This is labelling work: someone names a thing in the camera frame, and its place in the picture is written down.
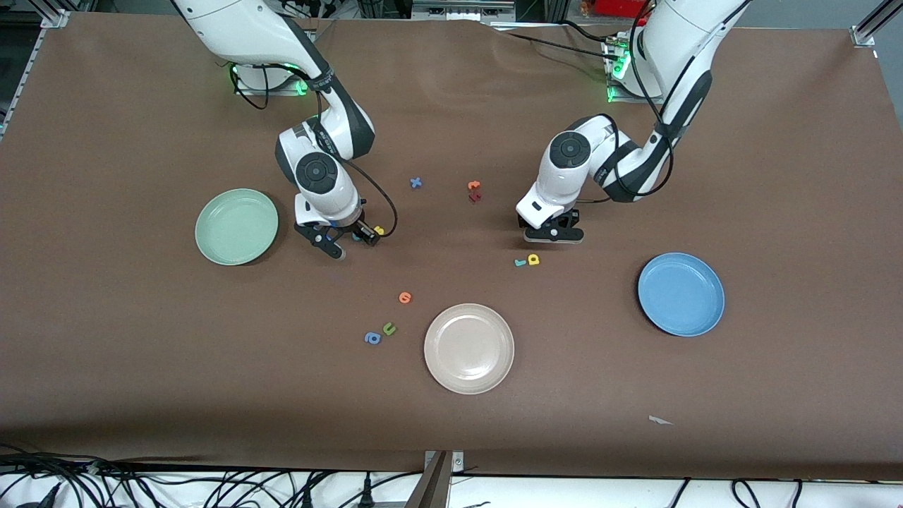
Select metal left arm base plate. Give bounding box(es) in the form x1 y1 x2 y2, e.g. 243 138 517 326
605 39 665 105

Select aluminium frame rail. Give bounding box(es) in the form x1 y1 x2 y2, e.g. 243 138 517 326
0 0 71 142
850 0 903 49

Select grey metal equipment box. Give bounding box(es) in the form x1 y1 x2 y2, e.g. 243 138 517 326
413 0 516 22

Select thin black base cable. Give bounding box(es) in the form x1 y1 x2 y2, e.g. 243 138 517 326
494 20 623 64

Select aluminium profile post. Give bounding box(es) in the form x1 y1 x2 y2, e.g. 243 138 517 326
406 450 454 508

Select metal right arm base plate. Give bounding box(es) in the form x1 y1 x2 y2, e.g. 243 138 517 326
234 63 313 96

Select beige plate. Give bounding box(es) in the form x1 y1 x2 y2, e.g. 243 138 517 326
423 303 516 395

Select green plate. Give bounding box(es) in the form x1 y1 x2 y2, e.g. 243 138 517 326
195 188 279 267

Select brown table cover mat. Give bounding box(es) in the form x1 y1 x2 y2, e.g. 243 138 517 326
0 11 903 482

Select blue plate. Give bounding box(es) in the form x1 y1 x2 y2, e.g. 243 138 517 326
637 252 726 337

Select tangled black cables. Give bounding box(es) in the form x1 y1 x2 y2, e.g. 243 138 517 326
0 443 424 508

